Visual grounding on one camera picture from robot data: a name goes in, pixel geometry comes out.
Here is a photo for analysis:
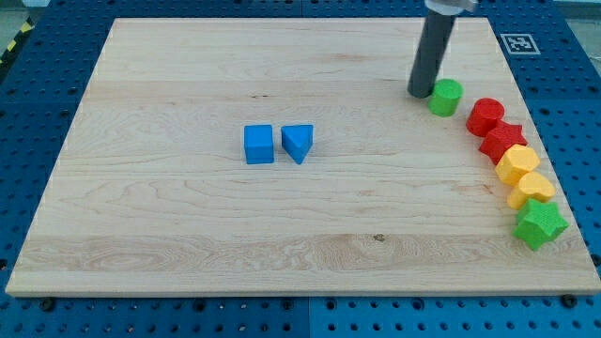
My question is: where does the yellow heart block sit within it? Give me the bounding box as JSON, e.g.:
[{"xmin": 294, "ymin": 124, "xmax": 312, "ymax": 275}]
[{"xmin": 507, "ymin": 172, "xmax": 556, "ymax": 209}]

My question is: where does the red cylinder block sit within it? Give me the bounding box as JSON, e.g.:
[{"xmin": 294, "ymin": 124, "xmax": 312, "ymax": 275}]
[{"xmin": 466, "ymin": 98, "xmax": 505, "ymax": 137}]

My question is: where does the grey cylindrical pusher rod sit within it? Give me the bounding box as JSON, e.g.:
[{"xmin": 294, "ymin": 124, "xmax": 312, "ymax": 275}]
[{"xmin": 408, "ymin": 10, "xmax": 456, "ymax": 99}]

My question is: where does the blue cube block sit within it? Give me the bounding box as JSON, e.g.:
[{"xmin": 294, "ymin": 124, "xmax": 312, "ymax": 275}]
[{"xmin": 243, "ymin": 125, "xmax": 274, "ymax": 164}]

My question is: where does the green cylinder block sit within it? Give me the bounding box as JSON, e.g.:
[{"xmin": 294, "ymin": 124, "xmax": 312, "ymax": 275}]
[{"xmin": 428, "ymin": 79, "xmax": 464, "ymax": 117}]

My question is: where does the green star block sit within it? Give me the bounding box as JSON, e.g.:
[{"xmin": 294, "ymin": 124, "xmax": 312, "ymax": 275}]
[{"xmin": 513, "ymin": 198, "xmax": 569, "ymax": 251}]

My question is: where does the red star block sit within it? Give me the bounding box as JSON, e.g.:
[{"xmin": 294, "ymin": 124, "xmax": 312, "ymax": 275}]
[{"xmin": 479, "ymin": 120, "xmax": 528, "ymax": 164}]

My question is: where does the white fiducial marker tag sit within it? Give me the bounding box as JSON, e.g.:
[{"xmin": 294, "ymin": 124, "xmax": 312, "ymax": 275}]
[{"xmin": 501, "ymin": 33, "xmax": 540, "ymax": 55}]

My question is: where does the yellow hexagon block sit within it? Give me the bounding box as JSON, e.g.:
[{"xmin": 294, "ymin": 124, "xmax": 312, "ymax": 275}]
[{"xmin": 495, "ymin": 144, "xmax": 541, "ymax": 186}]

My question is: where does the blue triangle block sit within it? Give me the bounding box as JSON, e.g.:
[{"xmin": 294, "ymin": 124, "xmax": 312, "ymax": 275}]
[{"xmin": 281, "ymin": 124, "xmax": 314, "ymax": 164}]

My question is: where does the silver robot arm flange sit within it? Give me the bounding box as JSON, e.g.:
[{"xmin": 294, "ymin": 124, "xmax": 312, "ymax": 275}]
[{"xmin": 424, "ymin": 0, "xmax": 479, "ymax": 16}]

